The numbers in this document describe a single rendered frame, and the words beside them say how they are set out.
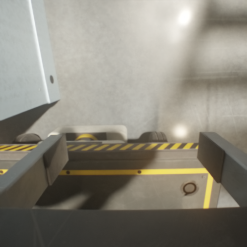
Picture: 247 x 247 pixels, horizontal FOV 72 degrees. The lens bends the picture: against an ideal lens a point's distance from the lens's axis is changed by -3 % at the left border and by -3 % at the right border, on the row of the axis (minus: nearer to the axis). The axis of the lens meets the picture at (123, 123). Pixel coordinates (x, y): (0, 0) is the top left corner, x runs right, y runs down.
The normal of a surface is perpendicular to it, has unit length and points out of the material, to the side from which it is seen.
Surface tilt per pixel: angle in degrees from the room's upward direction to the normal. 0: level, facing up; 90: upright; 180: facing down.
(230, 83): 0
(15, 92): 90
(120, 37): 0
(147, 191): 0
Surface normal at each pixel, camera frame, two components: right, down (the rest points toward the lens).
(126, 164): -0.02, 0.28
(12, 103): 0.99, -0.09
